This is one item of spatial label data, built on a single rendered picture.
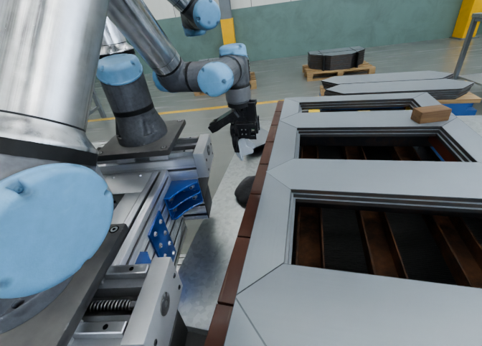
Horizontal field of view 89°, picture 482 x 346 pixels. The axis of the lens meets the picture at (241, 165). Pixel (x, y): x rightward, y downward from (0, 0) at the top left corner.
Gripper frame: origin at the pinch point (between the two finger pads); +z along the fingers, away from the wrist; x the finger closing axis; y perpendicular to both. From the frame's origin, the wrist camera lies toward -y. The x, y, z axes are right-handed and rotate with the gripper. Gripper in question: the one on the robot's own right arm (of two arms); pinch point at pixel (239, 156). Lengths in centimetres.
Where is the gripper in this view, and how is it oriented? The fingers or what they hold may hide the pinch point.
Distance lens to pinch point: 85.9
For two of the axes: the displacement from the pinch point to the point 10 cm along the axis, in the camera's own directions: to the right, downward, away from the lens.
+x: 2.2, -5.5, 8.1
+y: 9.7, 0.3, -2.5
